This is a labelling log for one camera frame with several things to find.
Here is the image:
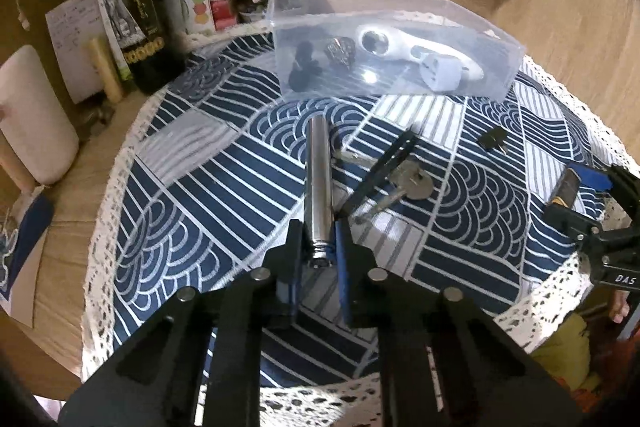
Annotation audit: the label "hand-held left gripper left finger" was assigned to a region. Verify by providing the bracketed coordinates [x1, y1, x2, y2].
[59, 220, 304, 427]

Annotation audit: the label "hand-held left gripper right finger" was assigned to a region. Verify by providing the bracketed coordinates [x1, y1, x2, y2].
[335, 219, 584, 427]

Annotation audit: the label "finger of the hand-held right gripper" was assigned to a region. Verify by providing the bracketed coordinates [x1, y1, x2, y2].
[569, 161, 640, 198]
[544, 202, 607, 254]

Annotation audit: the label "small black and gold block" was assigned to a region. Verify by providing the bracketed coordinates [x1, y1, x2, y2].
[549, 169, 584, 208]

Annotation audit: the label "silver metal cylinder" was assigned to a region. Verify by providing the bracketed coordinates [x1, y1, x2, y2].
[304, 116, 337, 271]

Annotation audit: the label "clear plastic storage box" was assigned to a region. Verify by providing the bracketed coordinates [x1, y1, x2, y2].
[267, 0, 524, 100]

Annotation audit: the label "person's right hand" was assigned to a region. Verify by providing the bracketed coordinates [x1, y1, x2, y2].
[608, 291, 632, 325]

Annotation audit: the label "silver door key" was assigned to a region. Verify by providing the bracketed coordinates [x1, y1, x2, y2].
[354, 161, 434, 226]

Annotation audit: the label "yellow green cloth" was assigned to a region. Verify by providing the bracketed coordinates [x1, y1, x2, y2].
[533, 313, 603, 394]

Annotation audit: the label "small black binder clip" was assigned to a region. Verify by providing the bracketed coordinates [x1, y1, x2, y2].
[477, 126, 511, 154]

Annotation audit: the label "blue white patterned table mat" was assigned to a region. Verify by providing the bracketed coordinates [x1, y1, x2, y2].
[80, 21, 640, 427]

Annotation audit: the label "white plug adapter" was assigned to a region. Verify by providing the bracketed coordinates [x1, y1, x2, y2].
[421, 53, 469, 96]

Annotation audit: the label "black plastic clips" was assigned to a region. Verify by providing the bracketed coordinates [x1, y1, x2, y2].
[288, 41, 324, 91]

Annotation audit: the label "crumpled silver metal piece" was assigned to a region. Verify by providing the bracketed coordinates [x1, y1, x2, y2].
[324, 35, 359, 68]

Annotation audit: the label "white rotary cutter tool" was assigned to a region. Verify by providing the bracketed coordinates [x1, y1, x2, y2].
[358, 19, 487, 82]

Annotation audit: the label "small red box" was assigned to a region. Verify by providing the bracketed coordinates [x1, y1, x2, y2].
[209, 0, 237, 31]

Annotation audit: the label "white box with fruit print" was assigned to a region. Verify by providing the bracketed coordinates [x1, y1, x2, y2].
[179, 0, 216, 36]

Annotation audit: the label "beige wooden stick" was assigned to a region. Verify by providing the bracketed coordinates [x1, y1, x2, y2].
[87, 37, 125, 104]

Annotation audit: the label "blue and white paper sheet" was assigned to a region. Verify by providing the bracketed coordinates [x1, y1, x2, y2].
[0, 193, 56, 328]

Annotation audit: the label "dark glass wine bottle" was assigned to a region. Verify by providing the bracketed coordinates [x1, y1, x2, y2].
[94, 0, 187, 96]

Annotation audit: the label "white tall carton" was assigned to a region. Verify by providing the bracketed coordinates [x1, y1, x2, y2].
[152, 0, 182, 54]

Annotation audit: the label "white paper towel roll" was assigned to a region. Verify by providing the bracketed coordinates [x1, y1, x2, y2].
[0, 44, 81, 186]

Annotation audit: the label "white handwritten note paper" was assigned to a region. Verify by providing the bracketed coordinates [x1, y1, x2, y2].
[44, 0, 121, 106]

